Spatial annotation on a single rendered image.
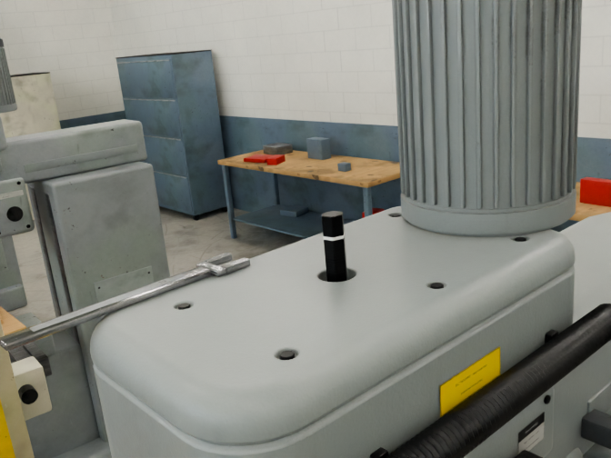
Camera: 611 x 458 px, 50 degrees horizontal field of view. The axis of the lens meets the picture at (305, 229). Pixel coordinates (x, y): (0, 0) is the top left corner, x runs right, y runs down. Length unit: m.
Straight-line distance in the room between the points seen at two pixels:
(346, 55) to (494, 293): 5.95
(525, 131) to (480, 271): 0.16
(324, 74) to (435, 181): 6.06
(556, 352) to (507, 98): 0.25
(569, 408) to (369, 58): 5.60
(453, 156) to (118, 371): 0.39
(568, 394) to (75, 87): 9.65
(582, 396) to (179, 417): 0.55
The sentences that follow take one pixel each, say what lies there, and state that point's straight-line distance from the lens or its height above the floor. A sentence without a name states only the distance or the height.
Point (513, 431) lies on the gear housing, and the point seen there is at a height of 1.71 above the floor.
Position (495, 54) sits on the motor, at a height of 2.08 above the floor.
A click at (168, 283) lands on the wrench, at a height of 1.90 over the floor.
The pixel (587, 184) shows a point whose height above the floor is 1.01.
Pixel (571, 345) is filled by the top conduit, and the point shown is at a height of 1.80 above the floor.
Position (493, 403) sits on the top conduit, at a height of 1.80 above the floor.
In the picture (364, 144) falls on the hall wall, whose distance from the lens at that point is 6.47.
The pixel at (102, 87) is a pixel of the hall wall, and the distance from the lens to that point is 10.36.
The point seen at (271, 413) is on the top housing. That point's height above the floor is 1.88.
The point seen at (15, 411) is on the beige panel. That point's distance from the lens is 2.48.
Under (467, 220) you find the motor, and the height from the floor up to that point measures 1.91.
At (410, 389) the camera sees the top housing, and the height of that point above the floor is 1.84.
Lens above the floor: 2.12
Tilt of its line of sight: 17 degrees down
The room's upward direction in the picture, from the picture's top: 5 degrees counter-clockwise
